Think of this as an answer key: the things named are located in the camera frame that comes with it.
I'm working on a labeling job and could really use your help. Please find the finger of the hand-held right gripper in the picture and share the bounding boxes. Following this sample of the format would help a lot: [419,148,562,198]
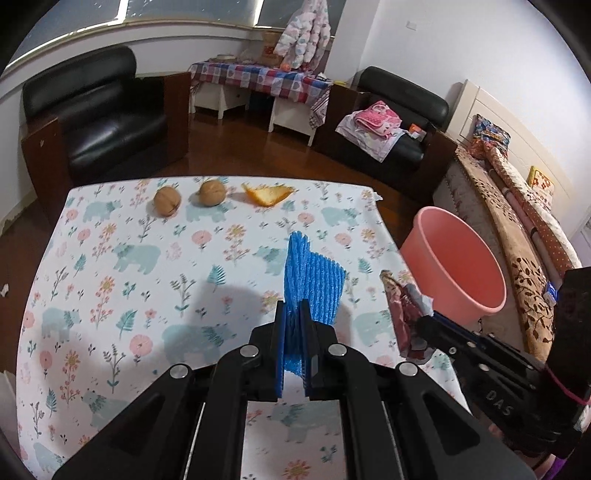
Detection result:
[431,313,550,371]
[414,318,546,389]

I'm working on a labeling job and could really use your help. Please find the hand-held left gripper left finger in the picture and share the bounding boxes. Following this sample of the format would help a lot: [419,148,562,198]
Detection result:
[53,300,289,480]

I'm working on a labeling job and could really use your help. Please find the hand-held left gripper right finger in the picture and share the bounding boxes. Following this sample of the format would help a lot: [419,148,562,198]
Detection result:
[299,299,539,480]

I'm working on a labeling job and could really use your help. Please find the dark red wrapper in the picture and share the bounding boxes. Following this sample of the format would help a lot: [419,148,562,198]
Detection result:
[379,271,437,358]

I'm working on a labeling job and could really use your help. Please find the pink plastic bucket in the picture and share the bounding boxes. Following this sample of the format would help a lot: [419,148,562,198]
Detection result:
[399,207,507,326]

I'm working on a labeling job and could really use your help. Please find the blue foam fruit net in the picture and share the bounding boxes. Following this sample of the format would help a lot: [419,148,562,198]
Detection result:
[283,232,348,377]

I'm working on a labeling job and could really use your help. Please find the floral patterned sofa bed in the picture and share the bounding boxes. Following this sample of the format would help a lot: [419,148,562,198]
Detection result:
[434,148,583,365]

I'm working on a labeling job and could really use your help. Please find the rolled floral quilt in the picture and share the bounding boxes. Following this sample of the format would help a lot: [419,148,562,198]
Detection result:
[480,148,583,271]

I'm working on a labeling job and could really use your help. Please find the floral bear tablecloth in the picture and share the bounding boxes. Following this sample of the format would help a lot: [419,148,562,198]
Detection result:
[16,175,472,480]

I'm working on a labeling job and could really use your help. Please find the orange peel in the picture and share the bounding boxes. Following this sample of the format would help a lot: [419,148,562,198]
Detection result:
[242,184,296,206]

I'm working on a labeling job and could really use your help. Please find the yellow red patterned pillow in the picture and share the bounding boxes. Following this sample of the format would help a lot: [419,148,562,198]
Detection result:
[529,166,557,197]

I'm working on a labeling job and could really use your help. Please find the brown walnut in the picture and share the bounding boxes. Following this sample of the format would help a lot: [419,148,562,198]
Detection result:
[199,179,228,207]
[153,186,182,217]

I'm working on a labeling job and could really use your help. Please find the colourful patterned pillow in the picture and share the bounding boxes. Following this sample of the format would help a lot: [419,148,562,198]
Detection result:
[470,114,511,160]

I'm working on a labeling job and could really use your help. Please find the white patterned cloth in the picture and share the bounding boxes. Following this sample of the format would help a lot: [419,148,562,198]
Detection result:
[335,113,407,162]

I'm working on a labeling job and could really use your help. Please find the cream bed headboard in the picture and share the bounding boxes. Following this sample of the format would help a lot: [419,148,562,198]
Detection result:
[445,79,591,241]

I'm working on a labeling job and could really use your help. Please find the pink folded clothes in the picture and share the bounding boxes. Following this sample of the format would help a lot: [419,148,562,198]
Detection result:
[353,100,402,139]

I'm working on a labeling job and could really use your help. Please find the black leather armchair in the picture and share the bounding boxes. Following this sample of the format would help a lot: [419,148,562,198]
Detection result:
[21,45,192,208]
[314,66,459,199]

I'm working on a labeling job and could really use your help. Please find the white low table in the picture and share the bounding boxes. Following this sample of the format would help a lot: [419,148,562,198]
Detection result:
[193,83,324,146]

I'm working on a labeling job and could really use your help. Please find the checked table cover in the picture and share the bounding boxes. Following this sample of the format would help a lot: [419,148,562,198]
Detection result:
[188,60,334,127]

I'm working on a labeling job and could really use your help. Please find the hanging puffy pastel jacket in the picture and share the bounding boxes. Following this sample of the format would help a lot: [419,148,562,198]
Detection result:
[273,0,333,70]

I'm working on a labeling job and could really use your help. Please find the curved window with blinds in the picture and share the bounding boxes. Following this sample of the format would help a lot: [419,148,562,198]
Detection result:
[0,0,347,79]

